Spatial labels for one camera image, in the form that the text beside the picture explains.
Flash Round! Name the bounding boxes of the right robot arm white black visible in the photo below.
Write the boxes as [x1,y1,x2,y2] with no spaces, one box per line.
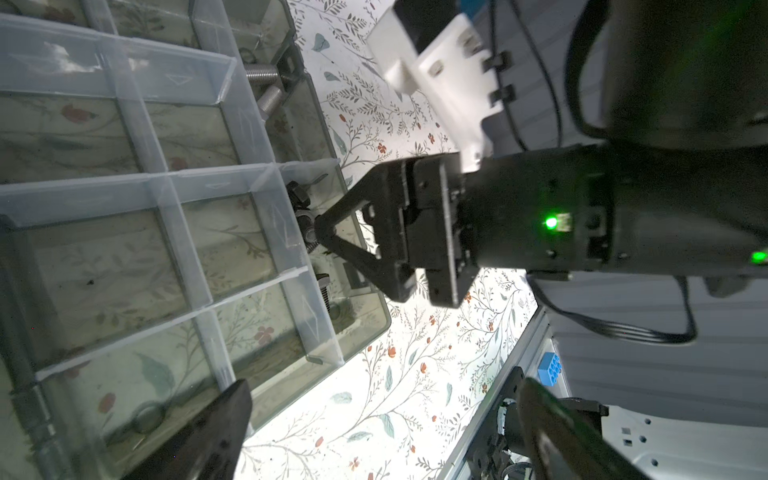
[315,1,767,307]

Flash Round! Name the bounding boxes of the black bolt in organizer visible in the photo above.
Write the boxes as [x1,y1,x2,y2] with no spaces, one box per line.
[286,181,319,253]

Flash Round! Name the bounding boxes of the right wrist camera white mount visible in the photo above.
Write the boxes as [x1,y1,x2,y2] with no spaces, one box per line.
[366,1,514,173]

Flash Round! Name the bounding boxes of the silver bolts in organizer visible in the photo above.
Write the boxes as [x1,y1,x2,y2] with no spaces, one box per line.
[245,64,287,119]

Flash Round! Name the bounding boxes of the blue lego brick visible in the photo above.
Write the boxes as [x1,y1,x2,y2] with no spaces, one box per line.
[537,352,562,387]

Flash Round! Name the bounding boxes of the floral patterned table mat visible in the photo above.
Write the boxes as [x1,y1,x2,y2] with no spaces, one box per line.
[237,1,536,479]

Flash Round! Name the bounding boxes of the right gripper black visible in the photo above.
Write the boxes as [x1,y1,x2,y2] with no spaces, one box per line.
[315,146,612,308]

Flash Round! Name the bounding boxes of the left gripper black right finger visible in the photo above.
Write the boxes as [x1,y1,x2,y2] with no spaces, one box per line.
[517,378,647,480]

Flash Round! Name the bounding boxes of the clear green compartment organizer box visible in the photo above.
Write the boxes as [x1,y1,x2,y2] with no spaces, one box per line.
[1,1,391,479]

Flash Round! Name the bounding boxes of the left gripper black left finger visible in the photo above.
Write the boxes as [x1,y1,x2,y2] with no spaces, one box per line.
[124,380,252,480]

